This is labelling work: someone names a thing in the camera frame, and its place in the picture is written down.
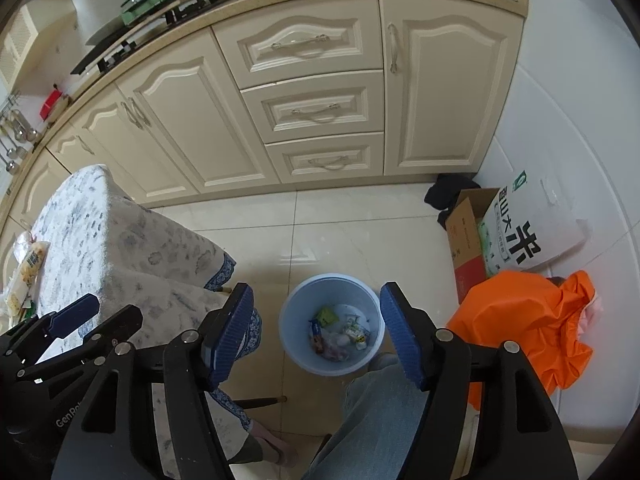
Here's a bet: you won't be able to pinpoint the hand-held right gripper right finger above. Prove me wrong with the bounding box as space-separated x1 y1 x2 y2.
379 281 581 480

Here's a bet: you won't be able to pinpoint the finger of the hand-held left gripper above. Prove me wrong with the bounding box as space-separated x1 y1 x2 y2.
0 293 102 362
17 305 144 392

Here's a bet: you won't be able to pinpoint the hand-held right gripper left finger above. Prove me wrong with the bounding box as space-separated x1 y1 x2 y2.
50 282 256 480

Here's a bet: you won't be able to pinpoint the white wrapper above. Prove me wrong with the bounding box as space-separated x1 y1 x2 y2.
342 312 371 351

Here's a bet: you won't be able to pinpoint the pile of snack packets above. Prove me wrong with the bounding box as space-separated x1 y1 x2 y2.
0 232 52 323

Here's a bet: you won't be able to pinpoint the pink snack wrapper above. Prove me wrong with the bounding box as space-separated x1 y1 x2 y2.
320 337 351 361

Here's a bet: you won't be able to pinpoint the light blue plastic bin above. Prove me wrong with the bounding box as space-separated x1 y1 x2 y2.
278 273 387 376

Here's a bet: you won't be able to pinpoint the floral tablecloth table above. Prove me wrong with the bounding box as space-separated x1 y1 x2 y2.
5 164 264 480

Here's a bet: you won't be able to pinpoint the person's leg in jeans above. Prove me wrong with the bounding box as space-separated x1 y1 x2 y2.
304 354 477 480

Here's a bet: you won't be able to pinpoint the orange plastic bag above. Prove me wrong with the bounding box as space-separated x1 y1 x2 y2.
445 269 599 407

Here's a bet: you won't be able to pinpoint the cardboard box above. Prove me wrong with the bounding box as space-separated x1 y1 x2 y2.
444 187 502 306

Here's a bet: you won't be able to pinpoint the person's foot in slipper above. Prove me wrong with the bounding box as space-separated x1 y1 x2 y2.
247 420 301 469

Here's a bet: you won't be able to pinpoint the cream kitchen cabinet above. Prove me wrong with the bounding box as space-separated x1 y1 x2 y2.
0 0 530 241

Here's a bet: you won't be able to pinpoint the black cloth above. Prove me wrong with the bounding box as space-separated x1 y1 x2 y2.
424 173 482 231

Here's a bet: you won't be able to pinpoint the cream cabinet door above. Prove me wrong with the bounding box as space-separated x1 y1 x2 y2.
378 0 524 177
116 26 284 194
65 81 202 207

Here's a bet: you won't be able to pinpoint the white rice bag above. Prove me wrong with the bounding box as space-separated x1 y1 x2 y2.
476 168 594 276

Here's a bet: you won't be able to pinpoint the hanging metal utensils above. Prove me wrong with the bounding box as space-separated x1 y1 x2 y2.
0 91 39 174

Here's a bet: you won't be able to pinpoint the pink plastic bag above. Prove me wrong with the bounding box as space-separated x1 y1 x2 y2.
580 291 604 337

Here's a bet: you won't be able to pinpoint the cream cabinet drawer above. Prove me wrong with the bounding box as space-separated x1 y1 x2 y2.
265 131 386 186
214 0 384 92
241 70 386 144

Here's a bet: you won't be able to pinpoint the red plastic container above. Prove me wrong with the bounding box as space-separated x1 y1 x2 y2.
40 87 69 121

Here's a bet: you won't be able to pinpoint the black gas stove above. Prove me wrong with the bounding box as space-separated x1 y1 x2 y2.
70 0 224 77

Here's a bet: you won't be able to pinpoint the cream wall cabinet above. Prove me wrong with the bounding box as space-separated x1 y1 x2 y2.
0 0 77 97

